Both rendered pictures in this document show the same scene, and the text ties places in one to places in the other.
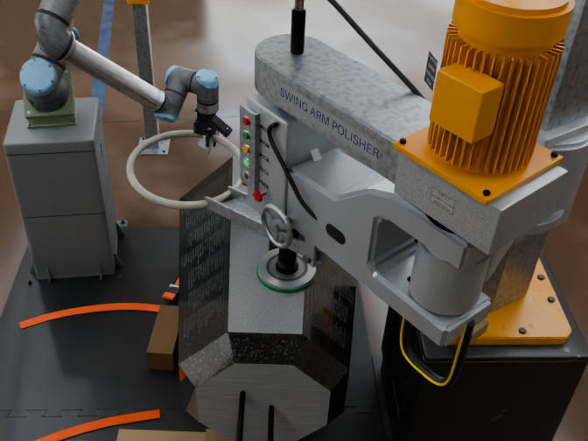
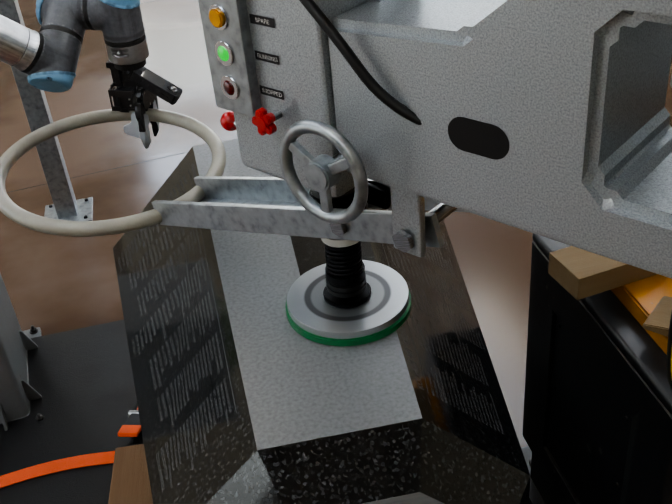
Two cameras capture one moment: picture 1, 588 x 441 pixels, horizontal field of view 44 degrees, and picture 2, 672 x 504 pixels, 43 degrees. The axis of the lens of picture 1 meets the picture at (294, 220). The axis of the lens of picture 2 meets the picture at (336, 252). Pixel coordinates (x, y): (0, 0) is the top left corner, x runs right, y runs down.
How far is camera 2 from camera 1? 1.16 m
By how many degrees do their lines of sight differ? 7
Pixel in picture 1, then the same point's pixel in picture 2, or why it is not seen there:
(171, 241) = (120, 344)
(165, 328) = (132, 487)
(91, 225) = not seen: outside the picture
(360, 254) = (558, 162)
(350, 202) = (515, 24)
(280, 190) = (315, 87)
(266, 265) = (305, 300)
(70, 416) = not seen: outside the picture
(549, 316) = not seen: outside the picture
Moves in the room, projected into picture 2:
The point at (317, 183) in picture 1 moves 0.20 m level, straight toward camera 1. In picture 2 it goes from (406, 25) to (443, 92)
